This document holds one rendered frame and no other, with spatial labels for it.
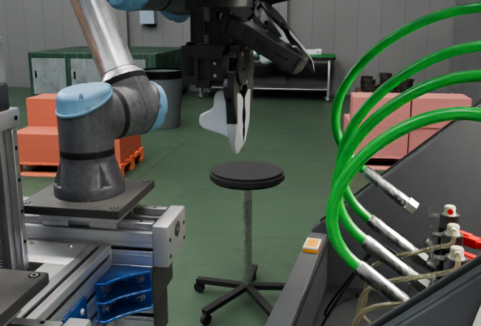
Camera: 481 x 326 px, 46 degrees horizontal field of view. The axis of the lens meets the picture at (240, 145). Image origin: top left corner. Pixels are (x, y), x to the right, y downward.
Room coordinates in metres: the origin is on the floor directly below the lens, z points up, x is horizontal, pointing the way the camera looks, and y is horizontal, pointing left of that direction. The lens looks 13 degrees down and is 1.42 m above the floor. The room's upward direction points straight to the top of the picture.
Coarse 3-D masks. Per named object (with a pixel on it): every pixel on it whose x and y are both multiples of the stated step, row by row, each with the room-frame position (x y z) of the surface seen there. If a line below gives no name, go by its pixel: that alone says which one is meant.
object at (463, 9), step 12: (444, 12) 0.80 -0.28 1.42; (456, 12) 0.79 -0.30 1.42; (468, 12) 0.79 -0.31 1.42; (480, 12) 0.79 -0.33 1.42; (408, 24) 0.81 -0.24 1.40; (420, 24) 0.81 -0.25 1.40; (396, 36) 0.81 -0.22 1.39; (372, 48) 0.83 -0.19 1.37; (384, 48) 0.82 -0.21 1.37; (360, 60) 0.83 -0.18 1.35; (348, 72) 0.84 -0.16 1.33; (348, 84) 0.83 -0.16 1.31; (336, 96) 0.84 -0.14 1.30; (336, 108) 0.84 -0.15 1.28; (336, 120) 0.84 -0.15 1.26; (336, 132) 0.84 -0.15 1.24; (336, 144) 0.84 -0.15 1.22
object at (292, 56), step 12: (228, 24) 0.75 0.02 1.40; (240, 24) 0.75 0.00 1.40; (252, 24) 0.77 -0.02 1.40; (240, 36) 0.75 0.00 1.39; (252, 36) 0.74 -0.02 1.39; (264, 36) 0.74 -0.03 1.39; (252, 48) 0.74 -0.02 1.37; (264, 48) 0.74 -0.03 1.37; (276, 48) 0.73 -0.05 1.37; (288, 48) 0.74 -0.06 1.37; (276, 60) 0.73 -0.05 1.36; (288, 60) 0.73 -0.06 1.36; (300, 60) 0.73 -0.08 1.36; (288, 72) 0.74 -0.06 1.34
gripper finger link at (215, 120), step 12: (216, 96) 0.75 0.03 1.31; (240, 96) 0.75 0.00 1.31; (216, 108) 0.75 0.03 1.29; (240, 108) 0.75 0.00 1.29; (204, 120) 0.76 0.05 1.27; (216, 120) 0.75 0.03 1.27; (240, 120) 0.75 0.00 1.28; (216, 132) 0.75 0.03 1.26; (228, 132) 0.74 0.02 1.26; (240, 132) 0.75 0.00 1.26; (240, 144) 0.76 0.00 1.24
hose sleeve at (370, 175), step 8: (368, 168) 0.83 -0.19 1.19; (368, 176) 0.82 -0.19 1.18; (376, 176) 0.82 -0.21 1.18; (376, 184) 0.82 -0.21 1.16; (384, 184) 0.82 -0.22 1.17; (384, 192) 0.82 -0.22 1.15; (392, 192) 0.81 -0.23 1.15; (400, 192) 0.81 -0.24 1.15; (400, 200) 0.81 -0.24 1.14; (408, 200) 0.81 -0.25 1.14
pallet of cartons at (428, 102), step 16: (352, 96) 5.21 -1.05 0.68; (368, 96) 5.17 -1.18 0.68; (384, 96) 5.17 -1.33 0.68; (432, 96) 5.17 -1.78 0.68; (448, 96) 5.17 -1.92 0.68; (464, 96) 5.17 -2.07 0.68; (352, 112) 5.12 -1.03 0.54; (400, 112) 5.07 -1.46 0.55; (416, 112) 5.06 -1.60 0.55; (384, 128) 5.08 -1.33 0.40; (432, 128) 5.05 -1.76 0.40; (400, 144) 5.07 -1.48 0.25; (416, 144) 5.07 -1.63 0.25; (368, 160) 5.41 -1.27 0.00; (384, 160) 5.39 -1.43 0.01
